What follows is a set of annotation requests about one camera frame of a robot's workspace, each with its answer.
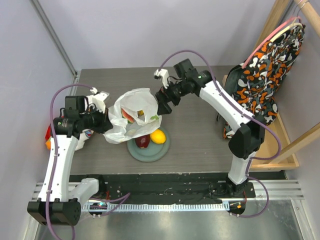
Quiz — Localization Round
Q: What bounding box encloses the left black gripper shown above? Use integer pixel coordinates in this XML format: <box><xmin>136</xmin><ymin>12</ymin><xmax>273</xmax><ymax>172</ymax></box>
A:
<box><xmin>79</xmin><ymin>105</ymin><xmax>113</xmax><ymax>134</ymax></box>

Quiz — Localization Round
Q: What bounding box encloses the colourful rainbow cartoon cloth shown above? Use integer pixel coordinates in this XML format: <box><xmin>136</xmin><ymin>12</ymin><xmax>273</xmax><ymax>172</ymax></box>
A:
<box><xmin>44</xmin><ymin>94</ymin><xmax>111</xmax><ymax>151</ymax></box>

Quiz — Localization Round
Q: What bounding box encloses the white plastic bag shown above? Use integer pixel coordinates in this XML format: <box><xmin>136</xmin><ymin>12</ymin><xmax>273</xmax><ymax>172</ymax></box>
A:
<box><xmin>103</xmin><ymin>88</ymin><xmax>162</xmax><ymax>144</ymax></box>

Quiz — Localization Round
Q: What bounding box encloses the yellow fake lemon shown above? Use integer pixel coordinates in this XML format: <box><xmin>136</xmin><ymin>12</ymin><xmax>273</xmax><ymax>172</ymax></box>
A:
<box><xmin>149</xmin><ymin>129</ymin><xmax>167</xmax><ymax>145</ymax></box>

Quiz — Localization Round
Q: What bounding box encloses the grey-blue round plate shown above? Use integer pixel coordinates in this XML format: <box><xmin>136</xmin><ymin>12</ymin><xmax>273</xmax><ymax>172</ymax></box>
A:
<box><xmin>126</xmin><ymin>127</ymin><xmax>171</xmax><ymax>163</ymax></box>

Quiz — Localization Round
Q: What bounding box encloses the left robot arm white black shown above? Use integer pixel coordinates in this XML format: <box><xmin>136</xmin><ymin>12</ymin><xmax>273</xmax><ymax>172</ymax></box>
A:
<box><xmin>27</xmin><ymin>91</ymin><xmax>113</xmax><ymax>226</ymax></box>

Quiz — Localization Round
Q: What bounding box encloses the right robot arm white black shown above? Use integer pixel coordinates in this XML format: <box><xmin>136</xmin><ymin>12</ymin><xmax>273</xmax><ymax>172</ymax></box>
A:
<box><xmin>153</xmin><ymin>59</ymin><xmax>265</xmax><ymax>198</ymax></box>

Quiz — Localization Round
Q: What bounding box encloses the fake watermelon slice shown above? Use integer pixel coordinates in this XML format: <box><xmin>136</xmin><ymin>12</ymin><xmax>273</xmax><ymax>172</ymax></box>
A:
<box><xmin>121</xmin><ymin>108</ymin><xmax>135</xmax><ymax>124</ymax></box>

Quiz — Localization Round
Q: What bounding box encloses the red fake apple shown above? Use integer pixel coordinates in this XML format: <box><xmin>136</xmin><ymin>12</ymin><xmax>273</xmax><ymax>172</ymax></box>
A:
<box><xmin>134</xmin><ymin>134</ymin><xmax>151</xmax><ymax>149</ymax></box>

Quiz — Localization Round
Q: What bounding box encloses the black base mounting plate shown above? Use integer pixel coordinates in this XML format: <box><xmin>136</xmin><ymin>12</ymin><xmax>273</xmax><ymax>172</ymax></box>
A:
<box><xmin>69</xmin><ymin>172</ymin><xmax>256</xmax><ymax>204</ymax></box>

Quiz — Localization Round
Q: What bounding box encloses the orange black patterned garment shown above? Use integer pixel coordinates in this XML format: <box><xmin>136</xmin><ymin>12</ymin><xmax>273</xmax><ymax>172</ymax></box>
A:
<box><xmin>224</xmin><ymin>24</ymin><xmax>305</xmax><ymax>126</ymax></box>

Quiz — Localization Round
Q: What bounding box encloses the wooden clothes rack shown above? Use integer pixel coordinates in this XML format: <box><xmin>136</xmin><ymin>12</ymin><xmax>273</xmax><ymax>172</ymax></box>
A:
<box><xmin>222</xmin><ymin>0</ymin><xmax>320</xmax><ymax>171</ymax></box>

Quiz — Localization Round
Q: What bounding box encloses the cream clothes hanger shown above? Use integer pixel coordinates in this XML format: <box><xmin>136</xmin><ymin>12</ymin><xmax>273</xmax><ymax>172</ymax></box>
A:
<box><xmin>270</xmin><ymin>22</ymin><xmax>303</xmax><ymax>42</ymax></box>

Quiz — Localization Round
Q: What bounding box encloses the pink clothes hanger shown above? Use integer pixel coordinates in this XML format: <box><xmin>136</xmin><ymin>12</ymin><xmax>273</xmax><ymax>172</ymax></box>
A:
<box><xmin>241</xmin><ymin>16</ymin><xmax>296</xmax><ymax>69</ymax></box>

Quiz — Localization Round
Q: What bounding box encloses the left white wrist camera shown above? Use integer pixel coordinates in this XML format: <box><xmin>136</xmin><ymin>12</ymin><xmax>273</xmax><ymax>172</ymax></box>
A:
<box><xmin>89</xmin><ymin>87</ymin><xmax>110</xmax><ymax>114</ymax></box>

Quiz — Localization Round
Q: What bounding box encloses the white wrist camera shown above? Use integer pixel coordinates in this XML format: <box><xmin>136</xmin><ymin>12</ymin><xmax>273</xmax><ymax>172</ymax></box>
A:
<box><xmin>153</xmin><ymin>68</ymin><xmax>169</xmax><ymax>89</ymax></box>
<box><xmin>89</xmin><ymin>87</ymin><xmax>110</xmax><ymax>114</ymax></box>

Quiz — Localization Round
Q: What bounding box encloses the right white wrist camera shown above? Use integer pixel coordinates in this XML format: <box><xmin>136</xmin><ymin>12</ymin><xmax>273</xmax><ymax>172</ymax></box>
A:
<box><xmin>153</xmin><ymin>68</ymin><xmax>169</xmax><ymax>89</ymax></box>

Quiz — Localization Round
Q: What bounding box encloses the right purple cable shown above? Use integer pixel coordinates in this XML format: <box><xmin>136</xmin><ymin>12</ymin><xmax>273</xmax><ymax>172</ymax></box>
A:
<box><xmin>158</xmin><ymin>50</ymin><xmax>282</xmax><ymax>218</ymax></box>

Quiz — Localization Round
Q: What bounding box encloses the white slotted cable duct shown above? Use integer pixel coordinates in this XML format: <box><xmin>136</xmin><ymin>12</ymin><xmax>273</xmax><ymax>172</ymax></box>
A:
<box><xmin>81</xmin><ymin>201</ymin><xmax>230</xmax><ymax>213</ymax></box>

